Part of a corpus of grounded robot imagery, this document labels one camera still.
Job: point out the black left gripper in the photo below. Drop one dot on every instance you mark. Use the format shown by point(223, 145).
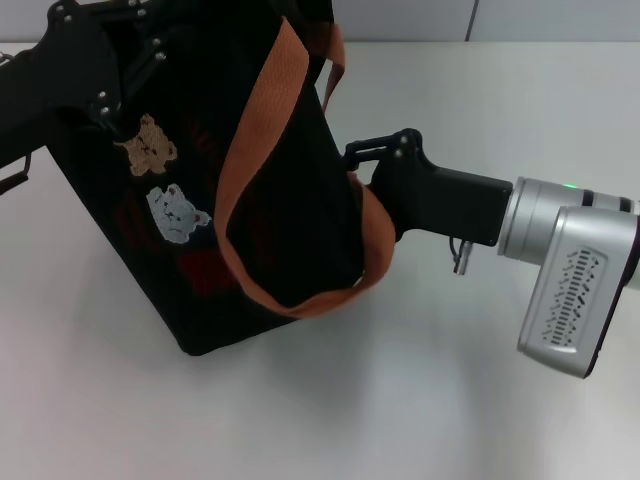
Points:
point(50, 75)

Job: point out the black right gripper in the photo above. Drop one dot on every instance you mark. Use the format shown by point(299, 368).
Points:
point(450, 205)

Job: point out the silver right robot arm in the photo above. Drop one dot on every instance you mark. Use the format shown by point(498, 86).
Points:
point(535, 215)

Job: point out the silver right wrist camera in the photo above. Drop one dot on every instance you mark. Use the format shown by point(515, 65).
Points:
point(570, 300)

